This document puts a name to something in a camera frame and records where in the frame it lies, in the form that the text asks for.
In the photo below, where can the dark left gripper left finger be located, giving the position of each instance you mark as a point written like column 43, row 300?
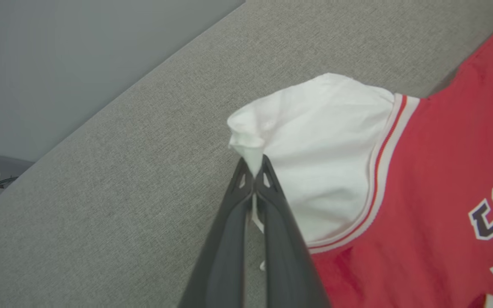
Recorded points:
column 221, row 265

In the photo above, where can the grey fabric sofa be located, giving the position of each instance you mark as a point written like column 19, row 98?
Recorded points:
column 122, row 192

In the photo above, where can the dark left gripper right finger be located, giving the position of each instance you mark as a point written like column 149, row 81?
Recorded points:
column 285, row 265

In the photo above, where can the white partition panel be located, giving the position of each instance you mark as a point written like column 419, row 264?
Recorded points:
column 58, row 64

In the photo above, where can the red and white jersey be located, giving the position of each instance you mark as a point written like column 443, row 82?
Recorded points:
column 422, row 192

